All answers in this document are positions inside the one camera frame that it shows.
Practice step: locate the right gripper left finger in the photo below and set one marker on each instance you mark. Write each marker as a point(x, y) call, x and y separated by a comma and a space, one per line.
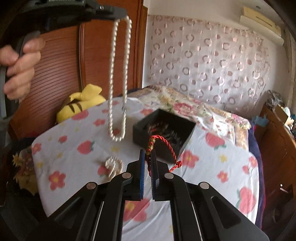
point(95, 212)

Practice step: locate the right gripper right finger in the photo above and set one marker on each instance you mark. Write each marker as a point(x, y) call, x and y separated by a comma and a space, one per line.
point(199, 212)

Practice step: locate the black jewelry box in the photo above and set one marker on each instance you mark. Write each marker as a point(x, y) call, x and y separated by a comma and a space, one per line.
point(175, 129)

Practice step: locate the person's left hand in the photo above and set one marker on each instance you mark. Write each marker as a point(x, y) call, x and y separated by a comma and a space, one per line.
point(21, 70)

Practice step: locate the wooden wardrobe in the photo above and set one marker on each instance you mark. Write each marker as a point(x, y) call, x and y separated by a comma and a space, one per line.
point(74, 57)

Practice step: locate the yellow striped plush toy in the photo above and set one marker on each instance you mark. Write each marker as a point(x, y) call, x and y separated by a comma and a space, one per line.
point(76, 105)

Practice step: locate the wooden sideboard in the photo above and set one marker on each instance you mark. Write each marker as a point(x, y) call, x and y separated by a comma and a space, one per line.
point(277, 149)

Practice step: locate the circle patterned sheer curtain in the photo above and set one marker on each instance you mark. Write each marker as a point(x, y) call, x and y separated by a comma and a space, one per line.
point(211, 62)

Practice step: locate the white air conditioner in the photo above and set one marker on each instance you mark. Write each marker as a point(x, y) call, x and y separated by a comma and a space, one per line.
point(262, 25)

